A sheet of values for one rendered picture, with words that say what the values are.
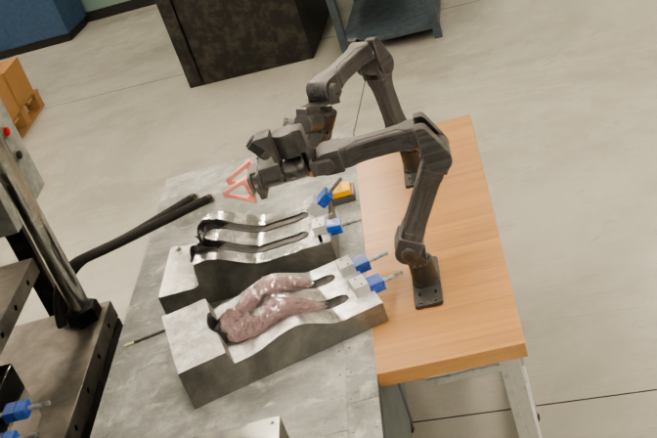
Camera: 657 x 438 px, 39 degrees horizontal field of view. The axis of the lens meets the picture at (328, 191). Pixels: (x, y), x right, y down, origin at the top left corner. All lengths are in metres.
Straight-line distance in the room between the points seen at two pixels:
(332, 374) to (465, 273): 0.44
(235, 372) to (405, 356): 0.40
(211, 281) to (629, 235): 1.83
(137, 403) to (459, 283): 0.83
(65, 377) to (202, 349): 0.52
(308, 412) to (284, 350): 0.19
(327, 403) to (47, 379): 0.87
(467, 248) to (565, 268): 1.26
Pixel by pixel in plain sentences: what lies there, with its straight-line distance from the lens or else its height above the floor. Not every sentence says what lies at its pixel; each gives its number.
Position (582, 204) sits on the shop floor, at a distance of 3.97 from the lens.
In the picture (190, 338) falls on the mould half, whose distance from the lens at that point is 2.24.
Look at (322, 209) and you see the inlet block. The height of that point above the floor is 0.91.
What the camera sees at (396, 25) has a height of 0.11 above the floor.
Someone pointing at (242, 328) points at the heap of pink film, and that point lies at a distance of 2.22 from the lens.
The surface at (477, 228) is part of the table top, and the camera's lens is 2.47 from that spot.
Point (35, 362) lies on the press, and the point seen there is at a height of 0.79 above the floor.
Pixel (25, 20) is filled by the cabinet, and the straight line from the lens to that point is 9.40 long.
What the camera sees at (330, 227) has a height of 0.90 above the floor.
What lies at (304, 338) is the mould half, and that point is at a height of 0.85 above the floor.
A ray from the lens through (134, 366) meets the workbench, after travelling 2.45.
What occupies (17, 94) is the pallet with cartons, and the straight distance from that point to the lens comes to 7.32.
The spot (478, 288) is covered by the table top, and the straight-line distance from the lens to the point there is 2.25.
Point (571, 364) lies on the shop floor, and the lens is 3.20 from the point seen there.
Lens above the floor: 2.11
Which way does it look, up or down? 27 degrees down
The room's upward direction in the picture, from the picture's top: 19 degrees counter-clockwise
